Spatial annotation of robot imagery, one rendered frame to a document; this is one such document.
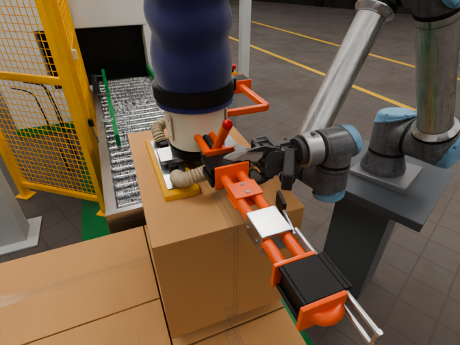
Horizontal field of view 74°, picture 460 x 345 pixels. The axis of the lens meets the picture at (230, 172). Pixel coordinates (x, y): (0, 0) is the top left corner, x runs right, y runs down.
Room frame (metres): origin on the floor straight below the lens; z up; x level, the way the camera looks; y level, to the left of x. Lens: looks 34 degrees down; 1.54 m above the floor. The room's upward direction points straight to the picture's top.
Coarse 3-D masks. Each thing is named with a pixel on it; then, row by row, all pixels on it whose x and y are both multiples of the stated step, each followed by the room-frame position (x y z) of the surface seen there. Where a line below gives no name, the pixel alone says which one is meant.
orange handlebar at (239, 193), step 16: (256, 96) 1.04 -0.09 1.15; (240, 112) 0.92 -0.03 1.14; (224, 176) 0.55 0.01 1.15; (240, 176) 0.55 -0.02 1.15; (240, 192) 0.48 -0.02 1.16; (256, 192) 0.48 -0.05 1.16; (240, 208) 0.45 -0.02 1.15; (288, 240) 0.36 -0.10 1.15; (272, 256) 0.33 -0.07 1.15; (336, 304) 0.24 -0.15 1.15; (320, 320) 0.22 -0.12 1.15; (336, 320) 0.22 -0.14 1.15
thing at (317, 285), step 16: (304, 256) 0.31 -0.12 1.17; (272, 272) 0.30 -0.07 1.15; (288, 272) 0.28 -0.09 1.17; (304, 272) 0.28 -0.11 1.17; (320, 272) 0.28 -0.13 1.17; (288, 288) 0.27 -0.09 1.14; (304, 288) 0.26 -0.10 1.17; (320, 288) 0.26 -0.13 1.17; (336, 288) 0.26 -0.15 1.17; (288, 304) 0.26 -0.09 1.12; (304, 304) 0.23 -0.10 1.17; (320, 304) 0.23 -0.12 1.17; (304, 320) 0.22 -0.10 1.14
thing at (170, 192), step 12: (156, 144) 0.90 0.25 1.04; (168, 144) 0.90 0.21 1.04; (156, 156) 0.82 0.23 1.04; (156, 168) 0.76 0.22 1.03; (168, 168) 0.75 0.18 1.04; (180, 168) 0.75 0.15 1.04; (168, 180) 0.69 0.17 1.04; (168, 192) 0.64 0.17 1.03; (180, 192) 0.64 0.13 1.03; (192, 192) 0.65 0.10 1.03
